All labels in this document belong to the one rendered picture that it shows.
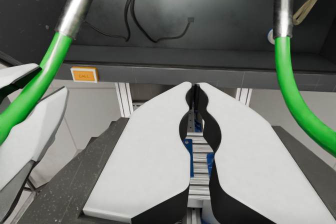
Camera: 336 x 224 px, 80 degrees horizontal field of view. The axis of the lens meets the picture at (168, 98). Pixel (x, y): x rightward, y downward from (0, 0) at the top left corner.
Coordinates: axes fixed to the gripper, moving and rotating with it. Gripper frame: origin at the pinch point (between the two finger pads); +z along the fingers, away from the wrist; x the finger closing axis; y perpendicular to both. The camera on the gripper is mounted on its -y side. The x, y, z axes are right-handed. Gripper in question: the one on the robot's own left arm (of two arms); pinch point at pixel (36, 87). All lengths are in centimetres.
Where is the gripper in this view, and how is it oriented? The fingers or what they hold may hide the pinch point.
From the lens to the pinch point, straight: 17.7
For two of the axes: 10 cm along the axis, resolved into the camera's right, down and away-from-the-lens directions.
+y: -2.6, 2.0, 9.4
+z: 5.9, -7.4, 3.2
